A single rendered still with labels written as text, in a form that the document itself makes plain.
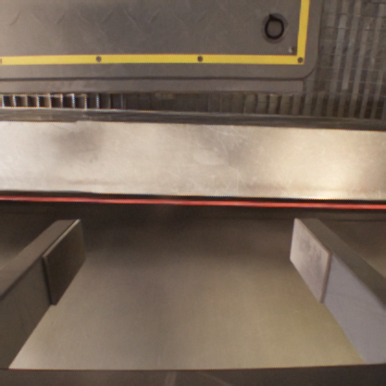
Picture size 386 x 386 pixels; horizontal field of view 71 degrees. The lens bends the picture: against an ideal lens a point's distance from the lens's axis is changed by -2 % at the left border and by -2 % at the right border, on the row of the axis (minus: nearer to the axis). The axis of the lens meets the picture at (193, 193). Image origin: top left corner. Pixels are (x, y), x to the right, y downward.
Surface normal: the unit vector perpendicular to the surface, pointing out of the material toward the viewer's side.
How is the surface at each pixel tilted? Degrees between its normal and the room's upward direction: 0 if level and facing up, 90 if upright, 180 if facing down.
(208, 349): 62
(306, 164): 1
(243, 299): 67
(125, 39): 0
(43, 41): 0
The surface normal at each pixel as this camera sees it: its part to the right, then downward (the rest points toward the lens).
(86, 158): 0.02, 0.29
